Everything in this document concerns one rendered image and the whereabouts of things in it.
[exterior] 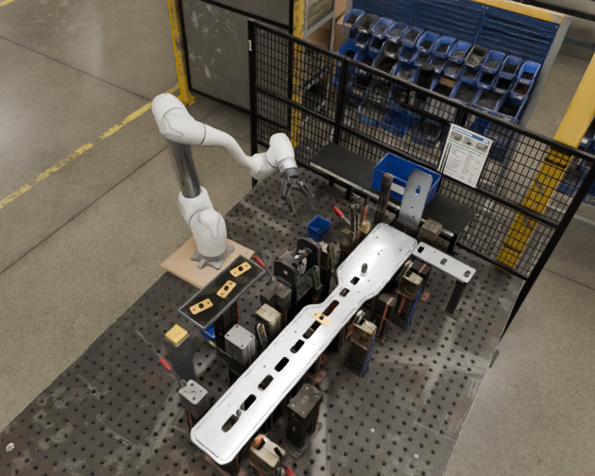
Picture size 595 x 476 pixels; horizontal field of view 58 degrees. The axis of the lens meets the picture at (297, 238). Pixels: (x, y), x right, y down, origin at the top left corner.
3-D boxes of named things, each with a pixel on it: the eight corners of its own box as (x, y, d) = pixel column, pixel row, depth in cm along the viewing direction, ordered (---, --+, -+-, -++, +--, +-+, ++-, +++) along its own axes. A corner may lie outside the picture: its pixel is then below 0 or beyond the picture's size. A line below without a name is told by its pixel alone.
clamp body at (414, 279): (404, 333, 260) (419, 289, 234) (383, 320, 264) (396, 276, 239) (414, 321, 265) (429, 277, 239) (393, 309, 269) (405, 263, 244)
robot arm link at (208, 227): (202, 261, 275) (198, 229, 260) (190, 239, 286) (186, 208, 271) (231, 251, 281) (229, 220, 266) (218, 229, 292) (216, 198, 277)
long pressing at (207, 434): (230, 474, 184) (230, 473, 182) (183, 434, 192) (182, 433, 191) (420, 242, 261) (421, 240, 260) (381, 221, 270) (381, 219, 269)
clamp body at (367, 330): (361, 382, 241) (372, 340, 216) (338, 366, 246) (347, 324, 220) (371, 367, 246) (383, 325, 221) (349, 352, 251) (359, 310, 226)
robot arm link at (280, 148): (300, 157, 267) (284, 170, 276) (291, 130, 272) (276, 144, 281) (284, 156, 260) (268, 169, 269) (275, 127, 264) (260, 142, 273)
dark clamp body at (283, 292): (282, 353, 250) (284, 304, 222) (261, 337, 255) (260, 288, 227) (297, 337, 256) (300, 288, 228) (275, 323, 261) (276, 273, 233)
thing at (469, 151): (476, 190, 265) (495, 139, 243) (434, 171, 274) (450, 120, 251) (477, 188, 266) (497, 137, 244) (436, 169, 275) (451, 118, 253)
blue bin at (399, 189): (422, 212, 270) (428, 193, 260) (369, 187, 281) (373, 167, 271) (435, 194, 279) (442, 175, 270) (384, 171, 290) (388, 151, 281)
